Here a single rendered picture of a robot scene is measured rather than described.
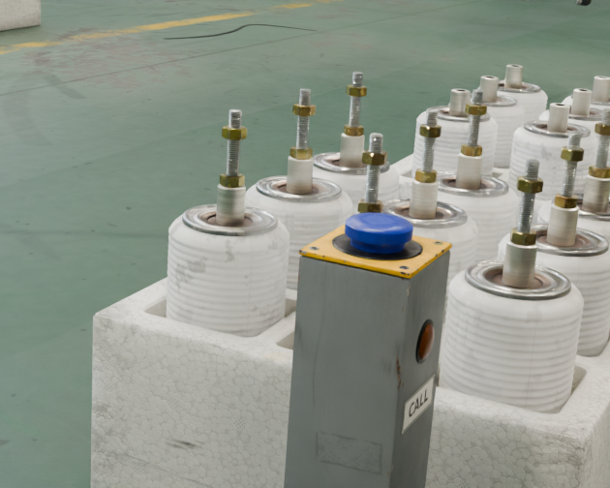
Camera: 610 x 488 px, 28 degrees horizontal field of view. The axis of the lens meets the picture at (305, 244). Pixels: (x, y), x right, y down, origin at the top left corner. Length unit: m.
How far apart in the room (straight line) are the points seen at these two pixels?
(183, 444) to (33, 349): 0.43
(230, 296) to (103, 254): 0.74
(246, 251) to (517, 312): 0.22
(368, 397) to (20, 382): 0.63
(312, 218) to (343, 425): 0.33
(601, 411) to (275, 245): 0.27
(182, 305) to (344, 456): 0.27
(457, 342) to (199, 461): 0.23
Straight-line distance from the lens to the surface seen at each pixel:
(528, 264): 0.87
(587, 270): 0.95
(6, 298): 1.50
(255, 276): 0.93
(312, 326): 0.71
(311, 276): 0.70
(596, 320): 0.98
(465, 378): 0.87
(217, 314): 0.94
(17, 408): 1.23
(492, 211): 1.09
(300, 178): 1.05
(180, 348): 0.93
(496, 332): 0.85
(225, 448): 0.94
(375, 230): 0.70
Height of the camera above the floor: 0.53
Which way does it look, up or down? 18 degrees down
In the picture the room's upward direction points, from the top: 4 degrees clockwise
